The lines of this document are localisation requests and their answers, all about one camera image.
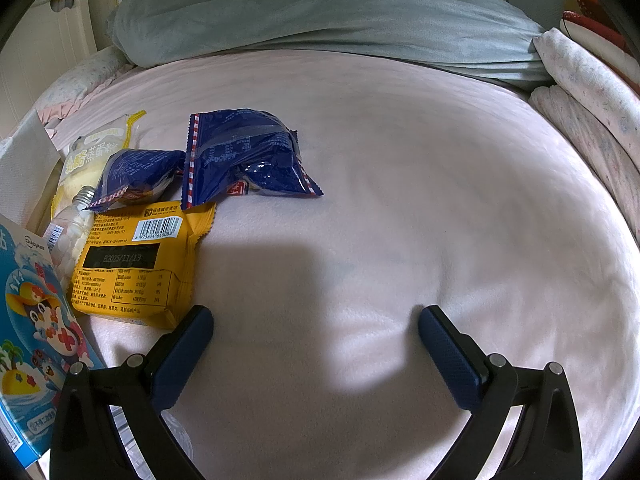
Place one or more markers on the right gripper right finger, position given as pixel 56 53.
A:
pixel 546 440

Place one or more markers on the small dark blue snack bag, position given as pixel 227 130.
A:
pixel 135 177

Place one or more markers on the floral pillow with pink frill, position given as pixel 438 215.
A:
pixel 78 86

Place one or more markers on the clear yellow-trimmed bread packet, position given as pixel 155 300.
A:
pixel 88 155

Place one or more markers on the white fabric storage bin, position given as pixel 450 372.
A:
pixel 29 168

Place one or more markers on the small bottle with white pills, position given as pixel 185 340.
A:
pixel 67 233

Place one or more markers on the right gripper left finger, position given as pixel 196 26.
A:
pixel 85 441

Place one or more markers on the red and white object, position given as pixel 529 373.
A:
pixel 591 28

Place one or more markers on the grey-green blanket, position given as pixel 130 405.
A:
pixel 484 39

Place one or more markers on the blue band-aid box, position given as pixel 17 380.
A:
pixel 40 340

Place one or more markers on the large dark blue snack bag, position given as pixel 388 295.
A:
pixel 242 151

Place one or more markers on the yellow snack packet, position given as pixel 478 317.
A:
pixel 138 263

